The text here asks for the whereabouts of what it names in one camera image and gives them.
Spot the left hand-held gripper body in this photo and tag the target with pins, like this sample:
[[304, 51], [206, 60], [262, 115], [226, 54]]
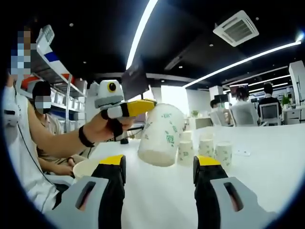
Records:
[[107, 94]]

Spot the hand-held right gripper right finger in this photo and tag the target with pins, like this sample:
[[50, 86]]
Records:
[[240, 210]]

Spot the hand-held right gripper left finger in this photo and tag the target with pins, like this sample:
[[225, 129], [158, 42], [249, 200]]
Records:
[[78, 210]]

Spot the green printed paper cup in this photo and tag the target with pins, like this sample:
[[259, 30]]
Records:
[[206, 135], [185, 152], [187, 135], [159, 133], [223, 152], [206, 148]]

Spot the person's left hand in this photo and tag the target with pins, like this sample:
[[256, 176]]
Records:
[[97, 130]]

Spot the hanging dark display screen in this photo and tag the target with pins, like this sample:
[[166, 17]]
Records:
[[135, 81]]

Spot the row of clear storage bins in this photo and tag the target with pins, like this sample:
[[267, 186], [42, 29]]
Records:
[[79, 87]]

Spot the black computer mouse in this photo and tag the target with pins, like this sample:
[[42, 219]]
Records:
[[124, 142]]

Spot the metal storage shelf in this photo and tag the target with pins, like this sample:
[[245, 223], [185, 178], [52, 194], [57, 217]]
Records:
[[69, 95]]

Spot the black wristband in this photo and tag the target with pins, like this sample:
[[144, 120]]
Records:
[[84, 138]]

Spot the long ceiling light strip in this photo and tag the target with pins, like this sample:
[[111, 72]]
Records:
[[136, 41], [250, 60]]

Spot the person in white shirt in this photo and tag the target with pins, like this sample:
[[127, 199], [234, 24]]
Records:
[[26, 167]]

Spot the white box with blue stripe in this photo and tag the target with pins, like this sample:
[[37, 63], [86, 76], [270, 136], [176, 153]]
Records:
[[47, 47]]

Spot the white table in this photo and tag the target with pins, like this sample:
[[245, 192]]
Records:
[[157, 190]]

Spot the white chest device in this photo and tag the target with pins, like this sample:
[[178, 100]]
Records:
[[10, 117]]

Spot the grey office chair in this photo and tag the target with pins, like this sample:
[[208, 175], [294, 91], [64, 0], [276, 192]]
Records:
[[270, 113]]

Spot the ceiling air conditioner unit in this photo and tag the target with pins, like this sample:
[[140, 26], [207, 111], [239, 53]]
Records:
[[236, 28]]

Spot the potted green plant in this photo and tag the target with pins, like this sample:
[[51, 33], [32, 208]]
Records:
[[285, 100]]

